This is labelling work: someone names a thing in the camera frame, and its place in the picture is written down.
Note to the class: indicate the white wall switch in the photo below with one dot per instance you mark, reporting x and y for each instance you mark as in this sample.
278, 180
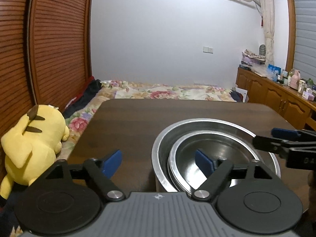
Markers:
207, 50

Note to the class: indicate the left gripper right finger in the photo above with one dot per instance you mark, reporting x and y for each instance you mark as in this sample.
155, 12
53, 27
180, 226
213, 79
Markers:
217, 173

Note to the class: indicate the grey window blind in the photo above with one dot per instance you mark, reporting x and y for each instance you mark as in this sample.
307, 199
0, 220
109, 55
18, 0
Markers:
304, 57

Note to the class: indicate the beige patterned curtain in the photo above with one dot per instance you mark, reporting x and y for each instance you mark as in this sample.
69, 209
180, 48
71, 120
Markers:
268, 16

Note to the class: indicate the stack of folded fabrics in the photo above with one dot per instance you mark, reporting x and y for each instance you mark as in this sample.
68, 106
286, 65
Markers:
250, 59

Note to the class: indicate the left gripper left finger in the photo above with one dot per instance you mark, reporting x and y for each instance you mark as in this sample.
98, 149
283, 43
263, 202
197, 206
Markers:
98, 173

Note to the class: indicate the wooden louvre wardrobe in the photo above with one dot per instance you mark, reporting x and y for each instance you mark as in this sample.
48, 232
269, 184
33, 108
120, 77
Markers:
45, 54

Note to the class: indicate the wooden sideboard cabinet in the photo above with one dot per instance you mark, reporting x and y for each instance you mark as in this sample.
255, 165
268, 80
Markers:
289, 104

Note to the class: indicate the pink thermos jug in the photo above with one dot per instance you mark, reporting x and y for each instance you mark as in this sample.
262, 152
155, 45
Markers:
294, 79

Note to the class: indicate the dark clothes on bed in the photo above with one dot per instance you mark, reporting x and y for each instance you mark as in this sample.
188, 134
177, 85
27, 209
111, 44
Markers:
87, 93

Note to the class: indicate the large steel bowl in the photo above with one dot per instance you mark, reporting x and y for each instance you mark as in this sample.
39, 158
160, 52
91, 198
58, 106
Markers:
174, 149

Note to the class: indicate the white paper bag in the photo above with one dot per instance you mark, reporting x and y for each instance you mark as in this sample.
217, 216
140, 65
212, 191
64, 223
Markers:
243, 92

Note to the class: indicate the yellow pikachu plush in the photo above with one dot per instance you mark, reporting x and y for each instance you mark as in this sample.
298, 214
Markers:
31, 146

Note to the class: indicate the pink tissue box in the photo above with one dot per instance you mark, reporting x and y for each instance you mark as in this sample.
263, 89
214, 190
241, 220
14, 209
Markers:
308, 96

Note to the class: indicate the blue picture card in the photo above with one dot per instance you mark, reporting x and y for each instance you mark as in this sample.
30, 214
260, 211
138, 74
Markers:
273, 72

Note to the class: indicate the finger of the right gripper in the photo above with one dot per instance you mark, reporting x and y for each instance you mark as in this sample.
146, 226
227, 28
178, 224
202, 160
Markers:
290, 135
272, 145

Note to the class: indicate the floral bed quilt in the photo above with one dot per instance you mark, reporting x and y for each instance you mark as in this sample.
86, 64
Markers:
115, 89

